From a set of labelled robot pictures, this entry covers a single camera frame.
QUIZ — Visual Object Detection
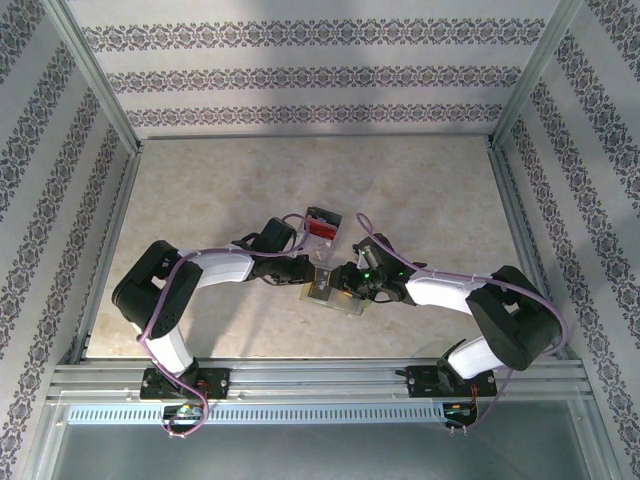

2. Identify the aluminium frame post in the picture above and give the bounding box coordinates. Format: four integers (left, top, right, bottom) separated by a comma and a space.
489, 0, 589, 151
42, 0, 146, 154

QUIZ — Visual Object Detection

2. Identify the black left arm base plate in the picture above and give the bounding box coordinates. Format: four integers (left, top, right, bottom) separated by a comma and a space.
138, 366, 232, 401

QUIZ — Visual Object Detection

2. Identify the slotted grey cable duct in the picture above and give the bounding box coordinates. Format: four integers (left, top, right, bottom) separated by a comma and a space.
67, 401, 481, 426

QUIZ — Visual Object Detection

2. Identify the olive green card holder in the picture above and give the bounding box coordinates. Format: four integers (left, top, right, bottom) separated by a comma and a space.
298, 264, 369, 317

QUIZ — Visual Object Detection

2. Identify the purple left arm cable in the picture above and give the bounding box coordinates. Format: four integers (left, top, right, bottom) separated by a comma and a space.
137, 213, 311, 441

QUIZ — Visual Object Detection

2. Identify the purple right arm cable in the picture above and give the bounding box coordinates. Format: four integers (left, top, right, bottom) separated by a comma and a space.
354, 212, 570, 436

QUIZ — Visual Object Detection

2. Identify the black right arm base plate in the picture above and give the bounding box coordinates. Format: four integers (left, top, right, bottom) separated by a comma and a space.
406, 364, 497, 400

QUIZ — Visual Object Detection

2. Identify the dark card with white print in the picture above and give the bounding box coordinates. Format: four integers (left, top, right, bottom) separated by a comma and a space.
309, 268, 335, 297

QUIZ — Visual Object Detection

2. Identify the small circuit board with wires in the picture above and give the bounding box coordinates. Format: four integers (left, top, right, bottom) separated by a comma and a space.
442, 401, 480, 427
160, 401, 212, 427

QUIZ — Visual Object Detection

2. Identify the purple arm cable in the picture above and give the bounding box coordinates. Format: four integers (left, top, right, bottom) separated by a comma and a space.
354, 212, 570, 436
137, 213, 311, 441

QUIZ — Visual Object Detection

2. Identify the long aluminium mounting rail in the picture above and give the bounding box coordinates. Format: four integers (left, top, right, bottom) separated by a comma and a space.
47, 355, 596, 401

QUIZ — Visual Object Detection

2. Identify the aluminium table side rail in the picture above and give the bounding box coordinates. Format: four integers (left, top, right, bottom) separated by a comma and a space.
485, 138, 586, 366
67, 142, 146, 366

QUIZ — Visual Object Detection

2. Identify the grey metal panel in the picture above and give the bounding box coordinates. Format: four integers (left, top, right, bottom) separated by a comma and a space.
47, 419, 599, 480

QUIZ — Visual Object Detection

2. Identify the clear acrylic card box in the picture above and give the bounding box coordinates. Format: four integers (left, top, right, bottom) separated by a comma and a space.
299, 203, 346, 267

